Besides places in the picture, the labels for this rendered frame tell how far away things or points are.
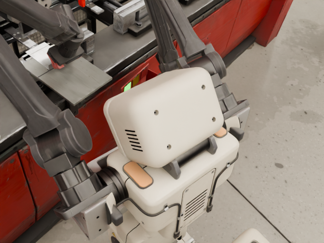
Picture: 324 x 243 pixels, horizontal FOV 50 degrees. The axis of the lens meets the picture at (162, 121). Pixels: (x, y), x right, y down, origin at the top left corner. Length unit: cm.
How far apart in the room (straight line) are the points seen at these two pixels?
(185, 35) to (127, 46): 66
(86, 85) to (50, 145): 51
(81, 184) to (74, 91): 54
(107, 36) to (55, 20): 66
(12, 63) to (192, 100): 34
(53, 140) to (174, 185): 26
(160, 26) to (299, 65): 223
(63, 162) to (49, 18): 41
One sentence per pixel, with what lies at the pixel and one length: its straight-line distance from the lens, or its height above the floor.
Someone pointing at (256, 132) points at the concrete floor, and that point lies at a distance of 258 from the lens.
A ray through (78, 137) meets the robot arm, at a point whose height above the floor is 128.
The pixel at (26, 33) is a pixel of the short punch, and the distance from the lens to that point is 128.
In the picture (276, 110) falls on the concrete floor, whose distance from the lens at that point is 280.
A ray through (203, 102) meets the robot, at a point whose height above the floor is 135.
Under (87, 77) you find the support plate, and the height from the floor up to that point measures 100.
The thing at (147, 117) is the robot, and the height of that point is 137.
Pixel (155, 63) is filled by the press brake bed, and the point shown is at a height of 71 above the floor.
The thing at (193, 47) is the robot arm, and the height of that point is 129.
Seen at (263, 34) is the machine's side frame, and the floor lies 11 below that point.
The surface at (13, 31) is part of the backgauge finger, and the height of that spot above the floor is 100.
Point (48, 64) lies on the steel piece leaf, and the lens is 130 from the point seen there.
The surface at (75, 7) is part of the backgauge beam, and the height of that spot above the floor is 91.
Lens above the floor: 185
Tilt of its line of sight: 49 degrees down
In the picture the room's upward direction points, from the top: 11 degrees clockwise
